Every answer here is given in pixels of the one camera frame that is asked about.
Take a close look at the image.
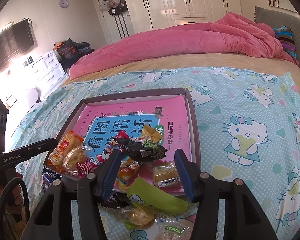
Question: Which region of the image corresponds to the blue Oreo cookie pack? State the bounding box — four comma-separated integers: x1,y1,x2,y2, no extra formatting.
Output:
42,171,60,192

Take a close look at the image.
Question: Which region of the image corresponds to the red Alpenliebe candy pack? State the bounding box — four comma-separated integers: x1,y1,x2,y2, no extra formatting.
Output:
76,130,129,178

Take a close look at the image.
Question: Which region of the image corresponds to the orange biscuit pack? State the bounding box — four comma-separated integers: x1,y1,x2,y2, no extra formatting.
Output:
49,131,84,172

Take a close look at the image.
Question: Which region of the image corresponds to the clear meat floss cake pack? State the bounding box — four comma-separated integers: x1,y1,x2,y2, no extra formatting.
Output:
61,146,88,176

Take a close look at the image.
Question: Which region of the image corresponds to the brown Snickers bar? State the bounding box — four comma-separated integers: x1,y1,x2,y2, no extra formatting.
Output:
101,192,130,209

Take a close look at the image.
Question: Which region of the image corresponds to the clear candied hawthorn pack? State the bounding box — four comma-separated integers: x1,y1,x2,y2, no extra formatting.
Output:
154,215,194,240

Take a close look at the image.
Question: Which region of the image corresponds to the clear yellow pastry pack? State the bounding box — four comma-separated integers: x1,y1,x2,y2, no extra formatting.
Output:
118,207,154,229

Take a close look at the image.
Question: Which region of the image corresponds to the small yellow cake pack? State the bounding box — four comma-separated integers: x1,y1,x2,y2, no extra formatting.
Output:
152,161,180,188

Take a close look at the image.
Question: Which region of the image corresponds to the green milk snack pack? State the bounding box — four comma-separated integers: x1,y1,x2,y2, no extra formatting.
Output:
126,177,188,215

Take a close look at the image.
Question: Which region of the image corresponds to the black green pea snack pack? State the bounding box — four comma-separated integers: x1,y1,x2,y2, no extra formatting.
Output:
117,138,167,163

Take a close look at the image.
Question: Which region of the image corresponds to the yellow bread snack pack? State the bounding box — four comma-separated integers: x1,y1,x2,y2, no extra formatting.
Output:
115,124,162,191

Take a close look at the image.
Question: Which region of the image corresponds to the white drawer cabinet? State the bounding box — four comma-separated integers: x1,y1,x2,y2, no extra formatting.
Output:
24,50,69,101

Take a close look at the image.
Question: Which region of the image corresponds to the black shopping bag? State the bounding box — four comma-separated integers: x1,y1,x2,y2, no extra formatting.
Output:
53,38,79,60

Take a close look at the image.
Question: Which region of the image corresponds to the Hello Kitty blue sheet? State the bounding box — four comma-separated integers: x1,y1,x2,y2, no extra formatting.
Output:
12,67,300,239

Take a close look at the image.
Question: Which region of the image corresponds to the pink blue children's book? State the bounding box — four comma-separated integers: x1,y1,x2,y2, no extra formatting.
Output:
68,94,193,165

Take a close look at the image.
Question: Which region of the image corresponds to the folded dark clothes pile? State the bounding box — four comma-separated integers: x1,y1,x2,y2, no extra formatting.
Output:
74,42,95,56

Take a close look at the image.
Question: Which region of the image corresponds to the dark cardboard tray box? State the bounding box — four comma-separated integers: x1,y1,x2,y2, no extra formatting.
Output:
43,87,201,198

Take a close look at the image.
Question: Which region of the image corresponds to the white door with hangers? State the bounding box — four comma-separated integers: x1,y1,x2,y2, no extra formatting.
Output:
93,0,135,44

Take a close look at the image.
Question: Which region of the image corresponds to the tan bed cover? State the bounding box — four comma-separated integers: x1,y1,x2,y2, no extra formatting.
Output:
61,52,300,88

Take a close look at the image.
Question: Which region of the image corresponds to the pink quilt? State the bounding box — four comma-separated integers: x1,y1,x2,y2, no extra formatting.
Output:
69,12,298,80

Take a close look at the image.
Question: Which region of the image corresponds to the striped colourful pillow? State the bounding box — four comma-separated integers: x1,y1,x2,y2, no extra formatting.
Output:
273,25,296,60

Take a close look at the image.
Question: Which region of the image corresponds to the grey padded headboard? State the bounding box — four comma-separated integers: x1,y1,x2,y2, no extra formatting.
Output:
254,7,300,67

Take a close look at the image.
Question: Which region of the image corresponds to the black braided cable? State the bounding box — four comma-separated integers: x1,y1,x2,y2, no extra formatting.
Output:
0,177,31,235

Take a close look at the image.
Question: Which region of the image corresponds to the wall mounted television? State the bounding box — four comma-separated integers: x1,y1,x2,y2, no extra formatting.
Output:
0,18,34,70

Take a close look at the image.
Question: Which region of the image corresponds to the round wall clock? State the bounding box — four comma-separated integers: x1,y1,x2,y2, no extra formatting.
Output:
59,0,69,8

